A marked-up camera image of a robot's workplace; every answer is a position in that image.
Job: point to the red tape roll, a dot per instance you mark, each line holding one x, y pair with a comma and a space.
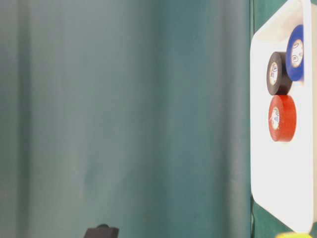
282, 118

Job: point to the black tape roll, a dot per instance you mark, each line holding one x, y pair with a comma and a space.
277, 79

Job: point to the blue tape roll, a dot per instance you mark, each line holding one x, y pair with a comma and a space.
295, 54

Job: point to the yellow tape roll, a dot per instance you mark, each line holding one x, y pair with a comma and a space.
293, 235

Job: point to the white plastic tray case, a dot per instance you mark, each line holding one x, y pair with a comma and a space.
280, 173

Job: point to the green table cloth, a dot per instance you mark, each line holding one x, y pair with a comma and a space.
272, 15

